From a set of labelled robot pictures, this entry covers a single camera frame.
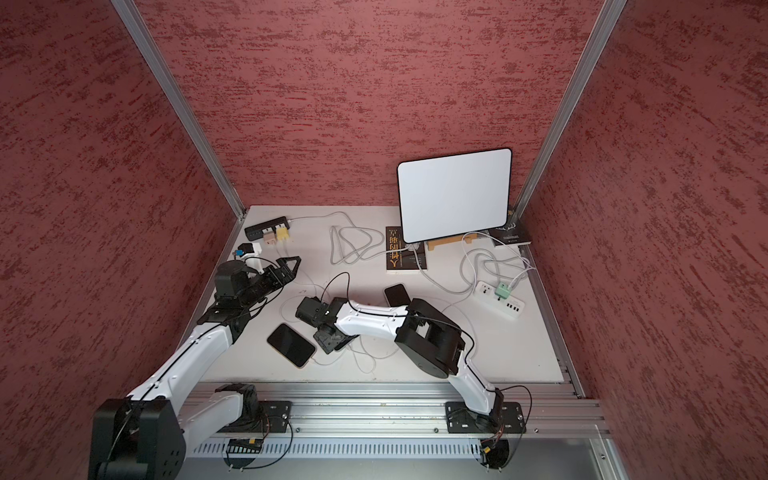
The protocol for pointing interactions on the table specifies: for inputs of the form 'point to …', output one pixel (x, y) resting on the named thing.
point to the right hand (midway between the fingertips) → (340, 337)
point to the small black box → (513, 233)
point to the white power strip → (485, 293)
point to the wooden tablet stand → (468, 239)
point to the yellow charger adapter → (282, 233)
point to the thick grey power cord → (339, 255)
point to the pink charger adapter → (270, 238)
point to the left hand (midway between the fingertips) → (292, 268)
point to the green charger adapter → (503, 291)
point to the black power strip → (259, 230)
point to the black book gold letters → (407, 260)
